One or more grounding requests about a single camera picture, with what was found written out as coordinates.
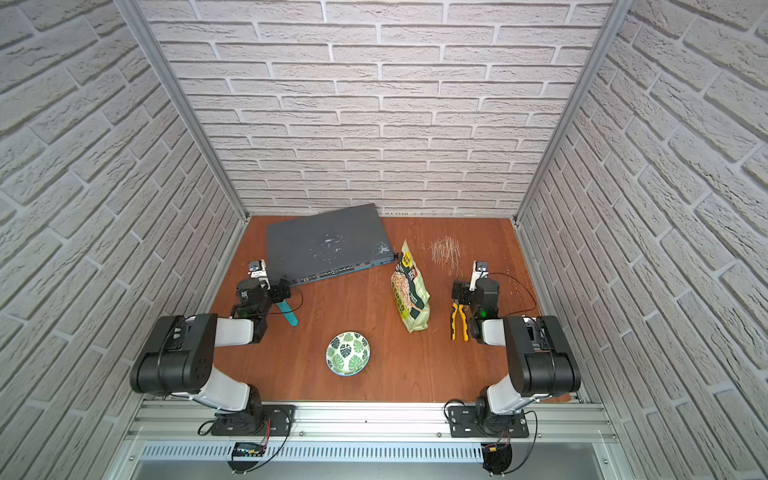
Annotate green oats bag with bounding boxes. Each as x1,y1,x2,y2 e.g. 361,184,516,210
391,241,431,333

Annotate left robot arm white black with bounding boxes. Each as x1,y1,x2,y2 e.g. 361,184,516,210
129,278,292,437

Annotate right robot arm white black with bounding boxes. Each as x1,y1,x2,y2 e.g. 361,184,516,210
447,277,582,438

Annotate leaf pattern breakfast bowl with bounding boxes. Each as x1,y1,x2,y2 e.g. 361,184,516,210
325,331,371,377

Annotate yellow black pliers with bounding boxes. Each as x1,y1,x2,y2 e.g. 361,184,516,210
450,300,469,342

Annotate left controller board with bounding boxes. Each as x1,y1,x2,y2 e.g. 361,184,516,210
228,442,267,474

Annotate controller board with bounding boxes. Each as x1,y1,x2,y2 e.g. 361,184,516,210
228,442,267,474
481,443,513,476

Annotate right controller board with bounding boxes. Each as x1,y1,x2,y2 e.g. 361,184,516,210
481,443,513,476

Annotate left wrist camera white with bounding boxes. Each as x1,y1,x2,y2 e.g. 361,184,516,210
248,260,268,281

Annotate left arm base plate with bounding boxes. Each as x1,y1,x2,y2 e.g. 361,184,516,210
206,404,297,437

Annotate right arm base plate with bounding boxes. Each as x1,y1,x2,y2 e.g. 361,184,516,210
444,404,530,439

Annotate aluminium front rail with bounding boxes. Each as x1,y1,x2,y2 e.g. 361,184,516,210
126,399,619,443

